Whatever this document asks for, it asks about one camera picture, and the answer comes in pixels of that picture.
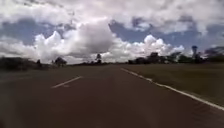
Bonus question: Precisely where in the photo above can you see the dark asphalt road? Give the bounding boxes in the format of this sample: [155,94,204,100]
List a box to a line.
[0,63,224,128]

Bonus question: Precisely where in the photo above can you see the white dashed centre line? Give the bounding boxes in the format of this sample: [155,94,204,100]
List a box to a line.
[50,75,84,90]

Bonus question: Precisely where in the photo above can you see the row of dark trees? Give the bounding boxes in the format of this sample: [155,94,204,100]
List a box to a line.
[127,45,224,65]

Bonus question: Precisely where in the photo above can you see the white solid edge line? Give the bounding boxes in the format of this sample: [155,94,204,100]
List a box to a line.
[120,67,224,112]

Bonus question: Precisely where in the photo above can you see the grass verge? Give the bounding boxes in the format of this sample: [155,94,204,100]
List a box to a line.
[121,62,224,108]

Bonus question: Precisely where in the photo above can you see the tall dark tree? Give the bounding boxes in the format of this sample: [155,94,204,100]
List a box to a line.
[191,45,199,64]

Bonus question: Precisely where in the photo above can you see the dark bushes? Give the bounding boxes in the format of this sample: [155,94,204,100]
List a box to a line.
[0,56,51,72]

